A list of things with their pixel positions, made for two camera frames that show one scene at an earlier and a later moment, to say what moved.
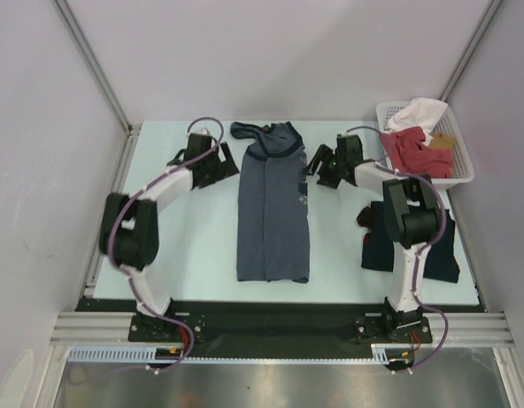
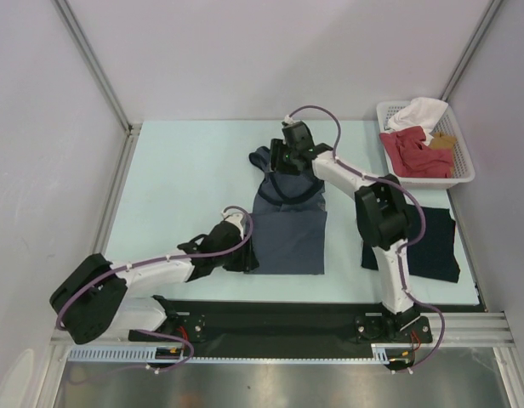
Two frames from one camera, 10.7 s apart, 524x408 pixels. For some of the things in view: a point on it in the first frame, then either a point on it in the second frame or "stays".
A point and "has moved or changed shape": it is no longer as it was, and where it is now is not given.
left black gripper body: [214, 169] -> [236, 260]
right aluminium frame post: [490, 14] stays
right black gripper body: [330, 172] -> [281, 157]
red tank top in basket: [407, 154] stays
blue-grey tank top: [273, 222] has moved or changed shape
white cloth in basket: [421, 112] stays
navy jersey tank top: [441, 262] stays
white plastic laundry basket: [463, 171] stays
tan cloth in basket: [442, 141] stays
